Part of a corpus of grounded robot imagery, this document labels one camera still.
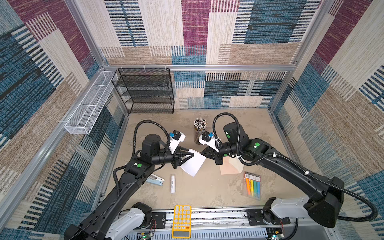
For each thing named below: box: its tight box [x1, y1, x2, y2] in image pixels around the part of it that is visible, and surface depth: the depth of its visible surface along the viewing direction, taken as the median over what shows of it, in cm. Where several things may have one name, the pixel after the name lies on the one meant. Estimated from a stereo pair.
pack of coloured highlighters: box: [243, 171, 262, 201], surface depth 85 cm
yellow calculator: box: [172, 205, 192, 239], surface depth 74 cm
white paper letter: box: [180, 149, 207, 177], surface depth 69 cm
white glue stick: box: [170, 174, 176, 194], surface depth 85 cm
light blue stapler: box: [146, 173, 165, 186], surface depth 85 cm
